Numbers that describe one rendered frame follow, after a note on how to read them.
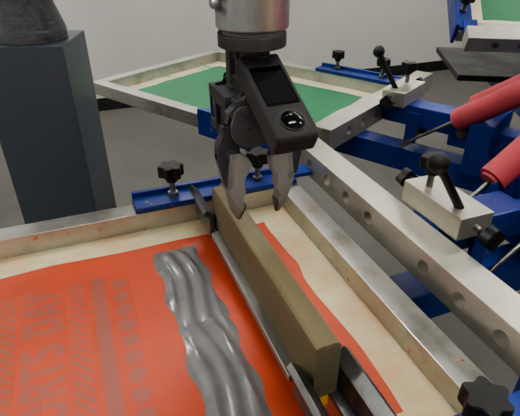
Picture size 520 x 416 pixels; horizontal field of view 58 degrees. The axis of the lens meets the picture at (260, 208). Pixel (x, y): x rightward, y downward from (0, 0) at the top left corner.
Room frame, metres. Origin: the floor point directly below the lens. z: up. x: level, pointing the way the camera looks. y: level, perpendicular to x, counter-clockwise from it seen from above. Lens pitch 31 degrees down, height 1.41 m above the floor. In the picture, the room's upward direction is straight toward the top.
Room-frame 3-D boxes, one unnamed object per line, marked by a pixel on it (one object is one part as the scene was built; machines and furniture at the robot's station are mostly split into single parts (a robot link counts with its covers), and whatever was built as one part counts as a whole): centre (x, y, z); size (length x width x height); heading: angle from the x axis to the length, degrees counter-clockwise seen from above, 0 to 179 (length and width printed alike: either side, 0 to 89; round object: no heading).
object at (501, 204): (0.61, -0.32, 1.02); 0.17 x 0.06 x 0.05; 111
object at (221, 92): (0.51, 0.01, 1.26); 0.09 x 0.08 x 0.12; 22
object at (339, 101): (1.36, -0.07, 1.05); 1.08 x 0.61 x 0.23; 51
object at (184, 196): (0.75, 0.08, 0.98); 0.30 x 0.05 x 0.07; 111
